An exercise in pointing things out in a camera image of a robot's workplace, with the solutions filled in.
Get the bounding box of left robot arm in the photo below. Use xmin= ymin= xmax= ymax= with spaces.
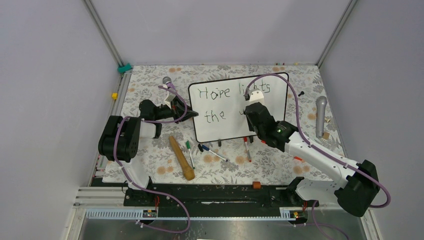
xmin=98 ymin=97 xmax=199 ymax=206

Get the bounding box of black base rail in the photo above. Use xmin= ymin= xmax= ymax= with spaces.
xmin=118 ymin=182 xmax=314 ymax=218

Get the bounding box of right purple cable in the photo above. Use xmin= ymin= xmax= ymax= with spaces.
xmin=244 ymin=73 xmax=392 ymax=240

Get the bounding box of small wooden cube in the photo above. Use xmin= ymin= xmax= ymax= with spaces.
xmin=322 ymin=132 xmax=331 ymax=140

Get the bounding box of small yellow cube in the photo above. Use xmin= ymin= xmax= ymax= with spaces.
xmin=111 ymin=92 xmax=118 ymax=100

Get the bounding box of purple glitter microphone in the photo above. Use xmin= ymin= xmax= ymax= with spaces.
xmin=162 ymin=76 xmax=172 ymax=86

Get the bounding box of blue cap whiteboard marker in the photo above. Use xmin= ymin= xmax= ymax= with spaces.
xmin=201 ymin=144 xmax=229 ymax=162

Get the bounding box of black marker cap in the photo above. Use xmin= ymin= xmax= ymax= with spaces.
xmin=197 ymin=143 xmax=204 ymax=152

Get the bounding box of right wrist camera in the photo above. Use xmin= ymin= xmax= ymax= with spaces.
xmin=248 ymin=89 xmax=265 ymax=106

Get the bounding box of red cap whiteboard marker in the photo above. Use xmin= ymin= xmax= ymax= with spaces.
xmin=243 ymin=137 xmax=252 ymax=162

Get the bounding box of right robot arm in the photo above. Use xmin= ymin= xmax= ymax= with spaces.
xmin=243 ymin=102 xmax=381 ymax=217

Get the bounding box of green cap whiteboard marker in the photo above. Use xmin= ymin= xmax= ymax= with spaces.
xmin=185 ymin=140 xmax=196 ymax=170

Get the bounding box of silver grey microphone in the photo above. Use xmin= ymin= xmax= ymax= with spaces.
xmin=315 ymin=96 xmax=328 ymax=139

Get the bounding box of teal corner clip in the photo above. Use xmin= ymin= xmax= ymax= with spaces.
xmin=117 ymin=63 xmax=133 ymax=74

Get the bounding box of orange cylinder block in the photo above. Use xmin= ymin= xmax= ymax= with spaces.
xmin=252 ymin=181 xmax=262 ymax=190

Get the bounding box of floral patterned table mat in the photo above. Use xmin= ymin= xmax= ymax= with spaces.
xmin=121 ymin=65 xmax=328 ymax=185

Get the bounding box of white whiteboard black frame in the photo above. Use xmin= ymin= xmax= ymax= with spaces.
xmin=188 ymin=72 xmax=289 ymax=143

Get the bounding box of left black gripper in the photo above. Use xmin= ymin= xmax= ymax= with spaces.
xmin=153 ymin=95 xmax=198 ymax=124

